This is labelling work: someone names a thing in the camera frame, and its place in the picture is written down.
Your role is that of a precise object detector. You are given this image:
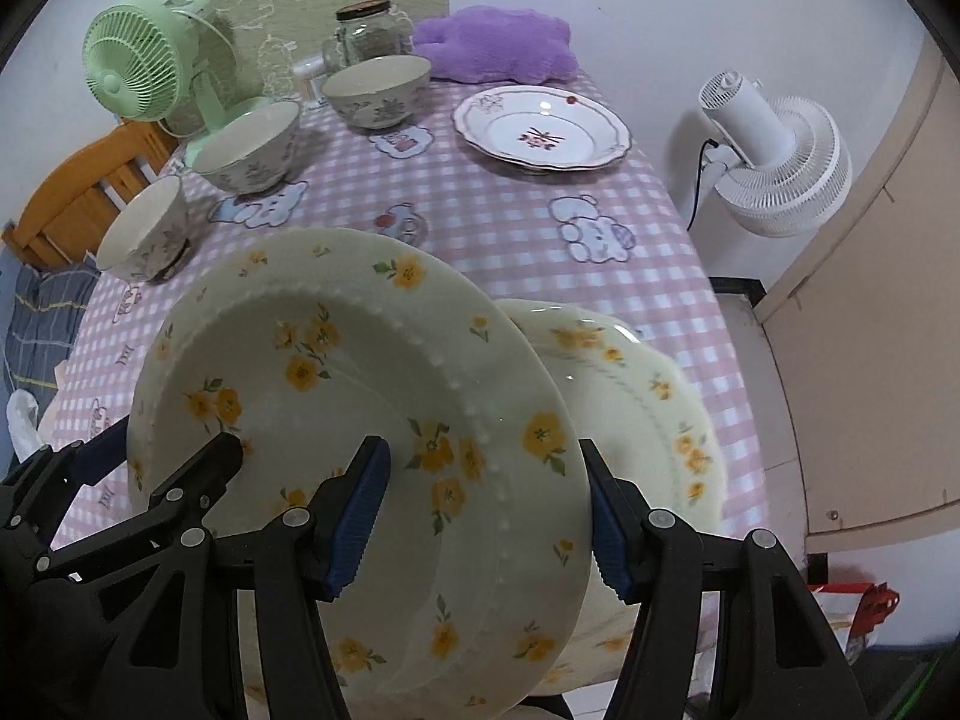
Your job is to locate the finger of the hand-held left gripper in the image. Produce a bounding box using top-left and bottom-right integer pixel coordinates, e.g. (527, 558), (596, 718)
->
(0, 416), (131, 530)
(34, 431), (245, 578)

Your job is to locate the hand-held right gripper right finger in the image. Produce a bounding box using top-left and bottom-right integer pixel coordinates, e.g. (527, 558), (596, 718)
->
(579, 439), (863, 720)

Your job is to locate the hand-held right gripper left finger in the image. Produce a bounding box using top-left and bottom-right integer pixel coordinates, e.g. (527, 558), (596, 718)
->
(94, 435), (392, 720)

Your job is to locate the scalloped yellow flower plate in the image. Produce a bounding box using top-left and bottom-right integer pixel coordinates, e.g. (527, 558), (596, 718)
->
(495, 298), (727, 698)

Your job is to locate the large yellow flower plate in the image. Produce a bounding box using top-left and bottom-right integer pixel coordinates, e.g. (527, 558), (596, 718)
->
(126, 226), (593, 720)

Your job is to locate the cream floral bowl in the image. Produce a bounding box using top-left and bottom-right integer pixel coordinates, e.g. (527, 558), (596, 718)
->
(321, 55), (432, 130)
(193, 100), (302, 192)
(95, 175), (192, 284)

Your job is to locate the white plate red pattern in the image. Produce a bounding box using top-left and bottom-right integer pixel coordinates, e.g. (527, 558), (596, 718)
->
(452, 86), (635, 172)

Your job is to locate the white cloth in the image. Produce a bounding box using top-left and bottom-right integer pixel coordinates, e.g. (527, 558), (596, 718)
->
(7, 390), (47, 460)

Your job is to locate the red bag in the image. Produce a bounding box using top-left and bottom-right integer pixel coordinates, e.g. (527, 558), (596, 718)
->
(806, 581), (901, 661)

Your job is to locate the wooden bed headboard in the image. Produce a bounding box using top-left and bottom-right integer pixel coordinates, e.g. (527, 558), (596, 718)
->
(2, 120), (185, 269)

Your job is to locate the pink checkered tablecloth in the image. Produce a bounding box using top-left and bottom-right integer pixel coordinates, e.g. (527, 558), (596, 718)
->
(45, 75), (758, 720)

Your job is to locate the beige wooden door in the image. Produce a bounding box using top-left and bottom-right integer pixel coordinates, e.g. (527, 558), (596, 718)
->
(754, 37), (960, 556)

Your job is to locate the green desk fan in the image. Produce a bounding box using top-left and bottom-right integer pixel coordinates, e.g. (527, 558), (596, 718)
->
(82, 0), (301, 166)

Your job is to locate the cotton swab container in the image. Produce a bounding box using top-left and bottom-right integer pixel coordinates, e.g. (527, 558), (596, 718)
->
(292, 52), (331, 102)

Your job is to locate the white clip fan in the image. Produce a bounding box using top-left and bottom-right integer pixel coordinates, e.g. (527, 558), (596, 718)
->
(697, 69), (854, 239)

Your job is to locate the glass jar with dark lid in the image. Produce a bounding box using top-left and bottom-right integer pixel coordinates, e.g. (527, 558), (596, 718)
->
(324, 0), (415, 72)

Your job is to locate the purple plush pillow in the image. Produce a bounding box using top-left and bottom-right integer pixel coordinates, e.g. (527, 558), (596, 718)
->
(412, 6), (578, 85)

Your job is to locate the black fan cable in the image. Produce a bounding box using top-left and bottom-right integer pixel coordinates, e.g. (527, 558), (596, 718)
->
(686, 136), (721, 233)

